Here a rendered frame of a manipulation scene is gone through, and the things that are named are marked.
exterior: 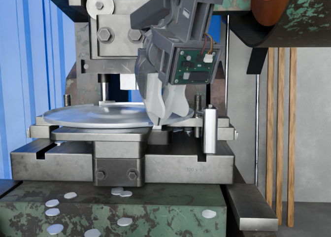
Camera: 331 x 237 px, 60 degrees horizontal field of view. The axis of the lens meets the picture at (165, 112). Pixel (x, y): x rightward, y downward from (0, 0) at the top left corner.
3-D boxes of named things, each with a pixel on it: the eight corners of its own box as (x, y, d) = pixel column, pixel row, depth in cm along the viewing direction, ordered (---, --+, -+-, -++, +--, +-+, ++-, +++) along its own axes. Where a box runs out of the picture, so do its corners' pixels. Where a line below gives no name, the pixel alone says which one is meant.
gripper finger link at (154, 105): (150, 144, 40) (161, 84, 36) (136, 122, 45) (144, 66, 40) (170, 142, 42) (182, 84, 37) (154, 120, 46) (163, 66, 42)
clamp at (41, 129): (95, 138, 68) (93, 95, 67) (26, 138, 69) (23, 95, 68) (101, 133, 74) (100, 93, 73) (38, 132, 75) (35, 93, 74)
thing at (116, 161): (147, 220, 42) (146, 130, 40) (53, 218, 43) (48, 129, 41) (159, 164, 67) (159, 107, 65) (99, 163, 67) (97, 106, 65)
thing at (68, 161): (234, 185, 56) (236, 155, 55) (10, 181, 58) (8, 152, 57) (215, 145, 86) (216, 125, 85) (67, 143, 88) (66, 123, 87)
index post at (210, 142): (217, 153, 56) (218, 105, 55) (202, 153, 56) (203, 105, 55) (215, 150, 59) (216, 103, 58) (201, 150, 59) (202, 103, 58)
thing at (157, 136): (172, 144, 63) (172, 130, 63) (82, 143, 64) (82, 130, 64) (173, 129, 79) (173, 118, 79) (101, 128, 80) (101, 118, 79)
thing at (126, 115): (33, 110, 62) (33, 107, 62) (151, 102, 77) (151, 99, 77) (59, 137, 38) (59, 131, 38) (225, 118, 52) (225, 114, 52)
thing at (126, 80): (140, 89, 67) (139, 73, 66) (119, 89, 67) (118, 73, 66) (141, 88, 70) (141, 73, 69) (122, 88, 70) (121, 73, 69)
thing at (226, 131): (238, 140, 67) (239, 96, 65) (166, 139, 68) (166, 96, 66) (233, 134, 73) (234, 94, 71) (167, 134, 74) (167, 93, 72)
